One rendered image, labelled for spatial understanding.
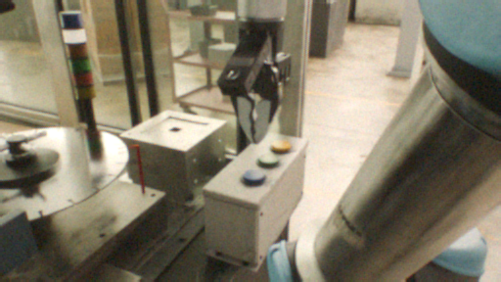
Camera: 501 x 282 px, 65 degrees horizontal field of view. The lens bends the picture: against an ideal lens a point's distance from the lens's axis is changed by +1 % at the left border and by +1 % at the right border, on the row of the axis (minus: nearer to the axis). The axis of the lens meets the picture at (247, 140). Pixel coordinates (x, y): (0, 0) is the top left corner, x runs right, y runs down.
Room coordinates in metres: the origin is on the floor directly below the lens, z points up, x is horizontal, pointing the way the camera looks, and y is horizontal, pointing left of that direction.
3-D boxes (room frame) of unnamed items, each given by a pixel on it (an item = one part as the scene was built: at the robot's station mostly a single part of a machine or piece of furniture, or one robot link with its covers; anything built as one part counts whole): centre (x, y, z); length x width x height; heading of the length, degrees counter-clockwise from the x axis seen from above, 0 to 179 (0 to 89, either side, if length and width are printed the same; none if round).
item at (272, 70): (0.64, -0.03, 1.12); 0.09 x 0.08 x 0.12; 153
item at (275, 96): (0.61, -0.03, 1.06); 0.05 x 0.02 x 0.09; 63
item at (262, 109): (0.63, -0.04, 1.01); 0.06 x 0.03 x 0.09; 153
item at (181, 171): (0.84, 0.17, 0.82); 0.18 x 0.18 x 0.15; 64
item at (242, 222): (0.68, -0.03, 0.82); 0.28 x 0.11 x 0.15; 154
